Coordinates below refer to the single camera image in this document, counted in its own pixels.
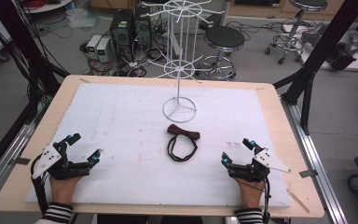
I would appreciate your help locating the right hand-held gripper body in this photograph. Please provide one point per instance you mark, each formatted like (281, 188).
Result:
(262, 160)

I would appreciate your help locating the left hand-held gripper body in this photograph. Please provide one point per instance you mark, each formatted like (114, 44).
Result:
(51, 158)

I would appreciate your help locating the dark red bow tie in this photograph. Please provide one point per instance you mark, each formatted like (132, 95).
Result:
(183, 132)

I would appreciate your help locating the person's left hand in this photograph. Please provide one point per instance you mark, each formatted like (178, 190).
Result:
(62, 191)

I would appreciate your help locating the person's right hand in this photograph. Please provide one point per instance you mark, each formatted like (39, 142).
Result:
(251, 194)

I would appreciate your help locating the grey tape piece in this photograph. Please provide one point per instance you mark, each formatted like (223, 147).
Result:
(308, 173)
(22, 161)

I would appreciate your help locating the white foam mat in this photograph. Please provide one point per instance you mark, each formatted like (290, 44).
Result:
(124, 140)

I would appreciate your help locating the wooden stick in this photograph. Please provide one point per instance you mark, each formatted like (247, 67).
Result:
(298, 201)

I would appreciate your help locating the white power supply box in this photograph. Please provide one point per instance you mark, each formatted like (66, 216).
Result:
(93, 45)
(103, 49)

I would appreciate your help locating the black computer tower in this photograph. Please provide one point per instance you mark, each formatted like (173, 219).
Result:
(122, 34)
(143, 29)

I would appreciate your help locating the clear plastic bag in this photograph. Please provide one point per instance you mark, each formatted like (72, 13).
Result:
(82, 18)

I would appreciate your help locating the tall black round stool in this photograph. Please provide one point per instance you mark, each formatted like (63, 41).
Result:
(295, 28)

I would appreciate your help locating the grey machine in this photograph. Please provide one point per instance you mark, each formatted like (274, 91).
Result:
(338, 43)

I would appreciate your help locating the white round table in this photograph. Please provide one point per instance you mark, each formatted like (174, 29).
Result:
(48, 5)

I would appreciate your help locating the aluminium rail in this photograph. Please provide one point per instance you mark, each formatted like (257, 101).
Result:
(6, 158)
(313, 149)

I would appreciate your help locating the black metal frame post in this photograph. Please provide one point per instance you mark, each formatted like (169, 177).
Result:
(326, 43)
(21, 40)

